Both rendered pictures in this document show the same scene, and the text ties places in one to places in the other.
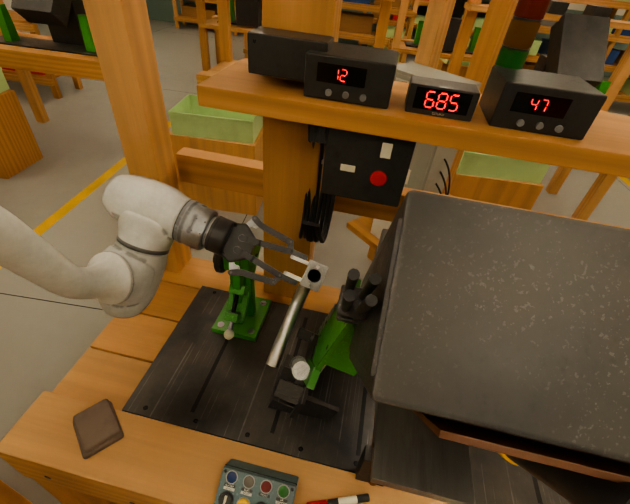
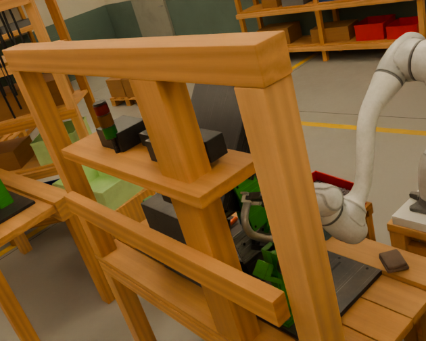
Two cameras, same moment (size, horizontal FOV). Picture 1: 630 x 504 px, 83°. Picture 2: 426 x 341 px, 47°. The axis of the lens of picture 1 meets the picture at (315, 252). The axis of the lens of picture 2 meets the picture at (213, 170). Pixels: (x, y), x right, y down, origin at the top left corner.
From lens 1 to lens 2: 207 cm
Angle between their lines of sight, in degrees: 101
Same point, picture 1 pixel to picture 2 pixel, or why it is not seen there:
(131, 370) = (378, 296)
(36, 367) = not seen: outside the picture
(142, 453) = (369, 251)
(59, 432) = (416, 266)
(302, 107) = not seen: hidden behind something
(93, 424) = (393, 257)
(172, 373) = (348, 281)
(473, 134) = not seen: hidden behind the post
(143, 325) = (369, 325)
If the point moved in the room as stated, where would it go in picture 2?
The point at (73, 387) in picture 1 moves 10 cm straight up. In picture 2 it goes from (417, 293) to (415, 270)
